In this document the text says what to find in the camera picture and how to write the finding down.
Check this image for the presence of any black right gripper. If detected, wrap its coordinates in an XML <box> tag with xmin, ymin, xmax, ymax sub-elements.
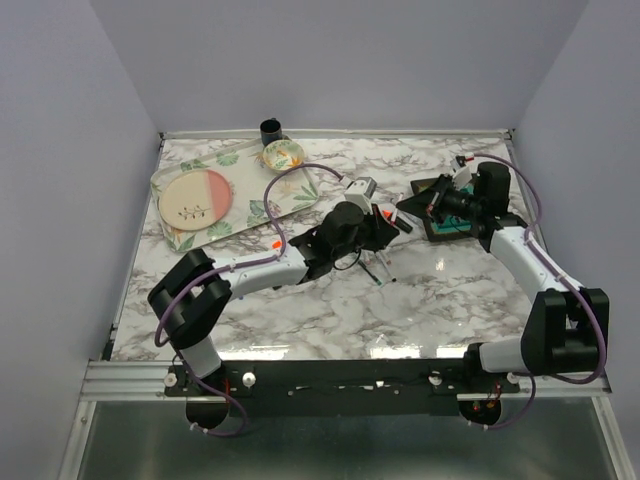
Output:
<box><xmin>400</xmin><ymin>172</ymin><xmax>484</xmax><ymax>224</ymax></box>

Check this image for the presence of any black orange highlighter body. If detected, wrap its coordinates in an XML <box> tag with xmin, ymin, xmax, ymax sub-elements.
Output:
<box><xmin>382</xmin><ymin>210</ymin><xmax>413</xmax><ymax>234</ymax></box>

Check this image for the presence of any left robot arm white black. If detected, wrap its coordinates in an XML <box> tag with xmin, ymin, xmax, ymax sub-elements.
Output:
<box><xmin>147</xmin><ymin>201</ymin><xmax>399</xmax><ymax>395</ymax></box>

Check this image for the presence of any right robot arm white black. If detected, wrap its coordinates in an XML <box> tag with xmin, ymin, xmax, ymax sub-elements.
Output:
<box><xmin>396</xmin><ymin>154</ymin><xmax>610</xmax><ymax>392</ymax></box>

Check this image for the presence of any green fineliner pen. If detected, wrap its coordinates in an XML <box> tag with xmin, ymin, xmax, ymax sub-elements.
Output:
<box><xmin>357</xmin><ymin>260</ymin><xmax>383</xmax><ymax>286</ymax></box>

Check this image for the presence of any pink cap white marker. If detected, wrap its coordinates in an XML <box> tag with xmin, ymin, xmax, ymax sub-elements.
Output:
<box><xmin>375</xmin><ymin>252</ymin><xmax>397</xmax><ymax>283</ymax></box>

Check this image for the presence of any black teal square plate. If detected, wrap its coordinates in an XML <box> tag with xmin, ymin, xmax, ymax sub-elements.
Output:
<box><xmin>410</xmin><ymin>177</ymin><xmax>471</xmax><ymax>243</ymax></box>

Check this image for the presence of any floral small bowl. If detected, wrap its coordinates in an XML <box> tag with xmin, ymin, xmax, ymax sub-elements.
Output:
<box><xmin>262</xmin><ymin>139</ymin><xmax>306</xmax><ymax>173</ymax></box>

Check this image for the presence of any dark blue mug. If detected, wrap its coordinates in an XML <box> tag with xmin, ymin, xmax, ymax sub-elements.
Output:
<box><xmin>259</xmin><ymin>118</ymin><xmax>283</xmax><ymax>147</ymax></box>

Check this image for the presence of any floral leaf pattern tray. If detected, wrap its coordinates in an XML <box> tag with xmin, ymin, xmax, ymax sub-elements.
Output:
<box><xmin>150</xmin><ymin>138</ymin><xmax>321</xmax><ymax>253</ymax></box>

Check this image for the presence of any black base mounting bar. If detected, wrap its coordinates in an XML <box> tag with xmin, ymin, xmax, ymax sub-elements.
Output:
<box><xmin>167</xmin><ymin>357</ymin><xmax>521</xmax><ymax>419</ymax></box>

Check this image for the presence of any pink cream round plate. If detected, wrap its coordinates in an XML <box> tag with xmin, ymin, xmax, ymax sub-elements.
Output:
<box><xmin>158</xmin><ymin>169</ymin><xmax>233</xmax><ymax>231</ymax></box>

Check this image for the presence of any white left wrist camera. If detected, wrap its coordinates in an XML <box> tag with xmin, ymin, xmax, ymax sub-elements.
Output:
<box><xmin>344</xmin><ymin>177</ymin><xmax>377</xmax><ymax>215</ymax></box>

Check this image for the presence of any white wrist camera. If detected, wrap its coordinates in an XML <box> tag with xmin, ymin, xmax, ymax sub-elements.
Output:
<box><xmin>344</xmin><ymin>177</ymin><xmax>377</xmax><ymax>215</ymax></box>
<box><xmin>451</xmin><ymin>152</ymin><xmax>475</xmax><ymax>190</ymax></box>

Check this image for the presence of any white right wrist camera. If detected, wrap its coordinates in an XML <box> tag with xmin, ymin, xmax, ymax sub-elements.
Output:
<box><xmin>451</xmin><ymin>152</ymin><xmax>475</xmax><ymax>190</ymax></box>

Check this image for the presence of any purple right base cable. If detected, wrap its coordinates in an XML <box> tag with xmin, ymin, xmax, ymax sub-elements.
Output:
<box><xmin>467</xmin><ymin>372</ymin><xmax>537</xmax><ymax>432</ymax></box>

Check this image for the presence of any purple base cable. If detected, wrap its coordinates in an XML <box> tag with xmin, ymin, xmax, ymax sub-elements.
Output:
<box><xmin>467</xmin><ymin>372</ymin><xmax>537</xmax><ymax>432</ymax></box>
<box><xmin>174</xmin><ymin>359</ymin><xmax>251</xmax><ymax>437</ymax></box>

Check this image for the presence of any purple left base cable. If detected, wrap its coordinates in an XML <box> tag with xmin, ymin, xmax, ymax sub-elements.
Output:
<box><xmin>174</xmin><ymin>359</ymin><xmax>251</xmax><ymax>437</ymax></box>

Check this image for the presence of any aluminium frame rail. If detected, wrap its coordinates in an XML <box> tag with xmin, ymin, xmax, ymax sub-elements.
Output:
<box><xmin>80</xmin><ymin>361</ymin><xmax>172</xmax><ymax>402</ymax></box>

